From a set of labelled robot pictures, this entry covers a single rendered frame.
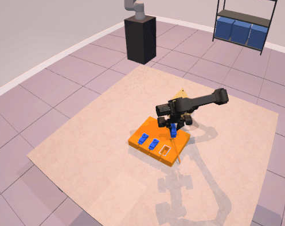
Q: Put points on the orange flat panel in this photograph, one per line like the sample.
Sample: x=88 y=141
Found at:
x=157 y=143

